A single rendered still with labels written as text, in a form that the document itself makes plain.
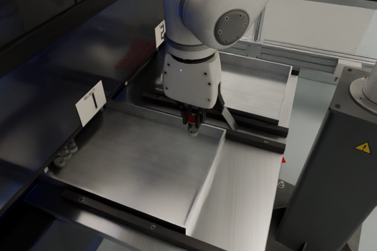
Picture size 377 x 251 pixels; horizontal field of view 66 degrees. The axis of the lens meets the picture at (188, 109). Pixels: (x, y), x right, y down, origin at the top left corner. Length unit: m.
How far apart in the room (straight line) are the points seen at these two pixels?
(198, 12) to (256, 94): 0.54
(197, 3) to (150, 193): 0.40
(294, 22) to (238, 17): 2.05
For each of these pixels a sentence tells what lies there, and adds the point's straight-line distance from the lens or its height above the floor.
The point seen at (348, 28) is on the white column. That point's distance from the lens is 2.42.
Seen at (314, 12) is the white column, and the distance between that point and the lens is 2.36.
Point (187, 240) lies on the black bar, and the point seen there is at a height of 0.90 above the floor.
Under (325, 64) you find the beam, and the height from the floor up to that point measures 0.49.
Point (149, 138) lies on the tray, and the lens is 0.72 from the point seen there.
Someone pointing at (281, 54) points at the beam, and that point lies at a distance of 1.85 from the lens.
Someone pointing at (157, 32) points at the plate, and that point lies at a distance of 0.84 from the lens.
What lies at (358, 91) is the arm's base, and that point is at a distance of 1.01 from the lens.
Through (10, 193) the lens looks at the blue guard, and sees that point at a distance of 0.55.
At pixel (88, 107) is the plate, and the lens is 0.63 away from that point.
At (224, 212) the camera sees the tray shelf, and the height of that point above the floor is 0.88.
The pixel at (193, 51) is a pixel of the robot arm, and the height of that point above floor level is 1.18.
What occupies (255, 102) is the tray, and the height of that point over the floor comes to 0.88.
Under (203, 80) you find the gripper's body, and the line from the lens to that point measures 0.48.
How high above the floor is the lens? 1.41
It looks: 42 degrees down
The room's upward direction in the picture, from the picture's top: straight up
